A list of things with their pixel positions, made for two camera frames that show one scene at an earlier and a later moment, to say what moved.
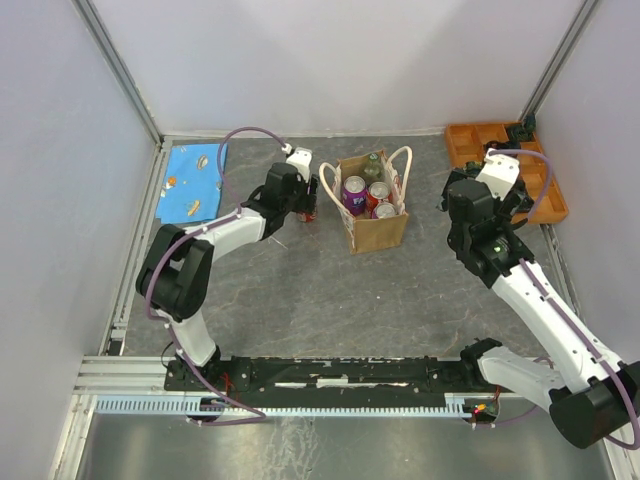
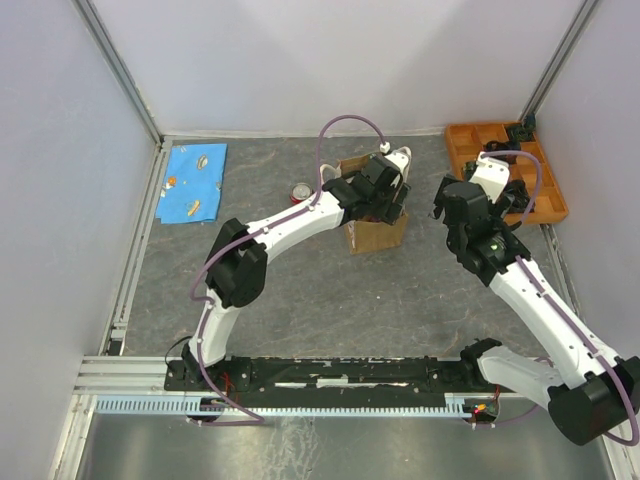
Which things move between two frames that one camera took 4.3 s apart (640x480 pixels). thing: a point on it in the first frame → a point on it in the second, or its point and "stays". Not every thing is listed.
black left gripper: [308, 202] → [392, 212]
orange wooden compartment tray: [467, 144] stays
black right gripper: [509, 207] stays
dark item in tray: [518, 133] stays
